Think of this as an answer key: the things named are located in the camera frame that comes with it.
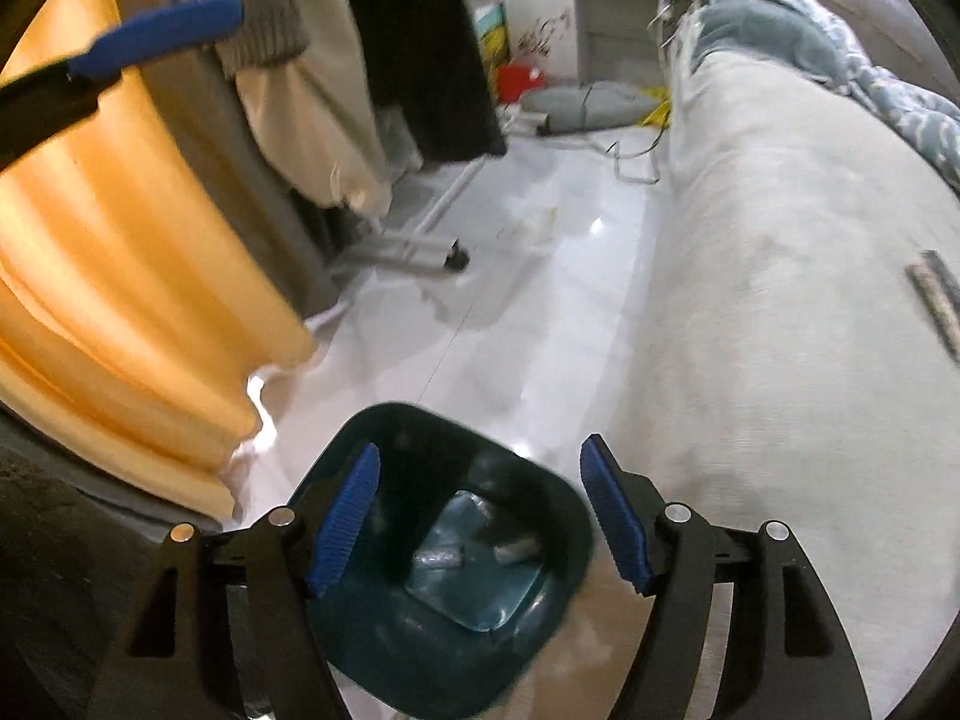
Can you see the yellow bag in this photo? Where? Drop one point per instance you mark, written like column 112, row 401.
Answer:
column 656, row 109

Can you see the grey fleece bed blanket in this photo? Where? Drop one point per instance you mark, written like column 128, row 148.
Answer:
column 787, row 315

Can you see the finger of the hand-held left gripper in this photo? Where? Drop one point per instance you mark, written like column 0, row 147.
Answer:
column 161, row 34

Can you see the orange curtain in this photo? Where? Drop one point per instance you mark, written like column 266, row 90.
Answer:
column 112, row 240

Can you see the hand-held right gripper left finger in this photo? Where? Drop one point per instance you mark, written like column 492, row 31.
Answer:
column 345, row 517

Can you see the dark flat strip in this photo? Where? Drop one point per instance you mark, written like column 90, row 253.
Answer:
column 934, row 296

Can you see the dark teal trash bin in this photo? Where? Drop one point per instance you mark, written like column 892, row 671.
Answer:
column 450, row 465

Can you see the black hanging garment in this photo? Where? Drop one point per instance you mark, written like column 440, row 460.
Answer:
column 427, row 52

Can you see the blue-grey plush blanket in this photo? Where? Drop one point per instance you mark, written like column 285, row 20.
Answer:
column 757, row 34

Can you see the white power strip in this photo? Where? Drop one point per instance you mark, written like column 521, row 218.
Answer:
column 525, row 122

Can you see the blue patterned quilt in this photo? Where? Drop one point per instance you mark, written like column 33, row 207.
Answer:
column 885, row 90

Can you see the red bag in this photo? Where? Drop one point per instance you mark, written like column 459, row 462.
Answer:
column 519, row 82

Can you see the white clothes rack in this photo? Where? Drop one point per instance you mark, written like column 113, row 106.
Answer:
column 409, row 247

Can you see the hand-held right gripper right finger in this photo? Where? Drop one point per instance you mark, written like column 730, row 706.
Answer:
column 611, row 510

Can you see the cream coat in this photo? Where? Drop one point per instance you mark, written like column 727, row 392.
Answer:
column 322, row 105

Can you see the grey floor pillow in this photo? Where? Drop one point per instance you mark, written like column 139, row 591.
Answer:
column 585, row 103

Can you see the grey knit sweater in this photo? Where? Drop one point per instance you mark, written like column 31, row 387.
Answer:
column 259, row 30

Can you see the white sheer curtain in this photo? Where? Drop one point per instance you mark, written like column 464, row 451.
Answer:
column 259, row 420

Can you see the yellow picture box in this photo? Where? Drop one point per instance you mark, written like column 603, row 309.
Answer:
column 495, row 37

